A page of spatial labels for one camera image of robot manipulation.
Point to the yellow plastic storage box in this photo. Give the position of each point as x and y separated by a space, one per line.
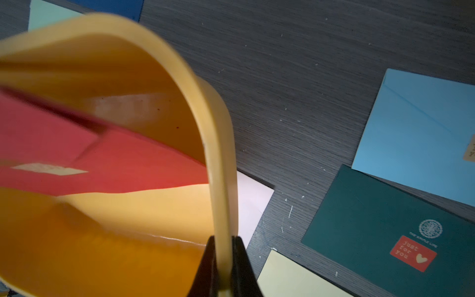
140 244

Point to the pink envelope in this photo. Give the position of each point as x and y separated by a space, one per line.
253 198

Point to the dark green envelope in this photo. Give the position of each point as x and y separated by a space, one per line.
395 240

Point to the light blue envelope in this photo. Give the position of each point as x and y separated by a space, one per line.
421 134

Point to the red envelope with gold seal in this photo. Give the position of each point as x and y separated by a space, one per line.
50 150

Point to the dark blue envelope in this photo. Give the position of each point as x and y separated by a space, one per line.
130 9

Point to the light green envelope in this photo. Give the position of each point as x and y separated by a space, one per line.
44 13

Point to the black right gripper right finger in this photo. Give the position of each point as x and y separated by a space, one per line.
243 280

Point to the cream yellow envelope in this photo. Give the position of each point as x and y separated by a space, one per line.
281 277

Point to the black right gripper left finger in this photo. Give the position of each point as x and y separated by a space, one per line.
206 281

